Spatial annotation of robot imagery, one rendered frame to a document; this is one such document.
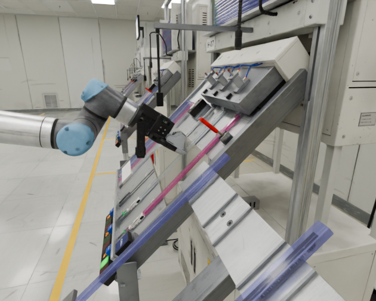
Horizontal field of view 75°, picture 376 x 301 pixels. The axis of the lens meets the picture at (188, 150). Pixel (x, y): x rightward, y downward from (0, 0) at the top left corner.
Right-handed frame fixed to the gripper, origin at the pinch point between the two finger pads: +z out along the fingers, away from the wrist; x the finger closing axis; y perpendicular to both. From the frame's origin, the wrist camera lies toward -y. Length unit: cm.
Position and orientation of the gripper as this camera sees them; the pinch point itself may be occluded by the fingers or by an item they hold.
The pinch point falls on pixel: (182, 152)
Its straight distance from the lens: 82.3
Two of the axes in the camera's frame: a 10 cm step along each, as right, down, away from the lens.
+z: 8.0, 4.8, 3.6
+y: 5.5, -8.3, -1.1
